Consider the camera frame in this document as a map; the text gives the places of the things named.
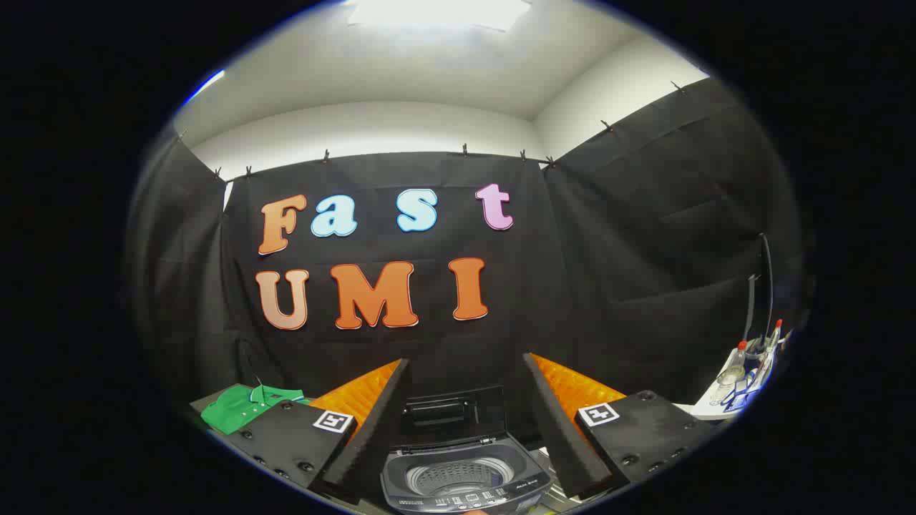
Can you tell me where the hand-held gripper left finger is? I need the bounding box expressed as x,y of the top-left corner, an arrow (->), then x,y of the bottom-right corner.
223,358 -> 413,500

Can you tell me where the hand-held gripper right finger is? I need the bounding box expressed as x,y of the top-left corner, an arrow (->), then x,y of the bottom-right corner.
521,352 -> 717,500

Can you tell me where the dark transparent washing machine lid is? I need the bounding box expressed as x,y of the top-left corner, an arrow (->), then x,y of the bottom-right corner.
396,386 -> 509,453

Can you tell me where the grey washing machine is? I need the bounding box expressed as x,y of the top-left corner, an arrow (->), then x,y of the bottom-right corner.
379,436 -> 553,515

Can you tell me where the green polo shirt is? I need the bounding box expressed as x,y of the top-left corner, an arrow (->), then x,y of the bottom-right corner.
200,384 -> 310,435

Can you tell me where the clear bottle red cap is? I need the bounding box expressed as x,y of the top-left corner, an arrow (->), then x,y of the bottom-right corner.
717,340 -> 749,406
761,319 -> 785,360

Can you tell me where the row of black cloth clips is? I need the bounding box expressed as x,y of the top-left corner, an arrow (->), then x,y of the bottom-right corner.
175,80 -> 689,181

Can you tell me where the ceiling light panel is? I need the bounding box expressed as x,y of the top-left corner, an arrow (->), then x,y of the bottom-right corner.
347,0 -> 532,33
185,69 -> 227,105

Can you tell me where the blue and white cable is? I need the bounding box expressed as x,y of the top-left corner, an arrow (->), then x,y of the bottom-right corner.
723,356 -> 775,413

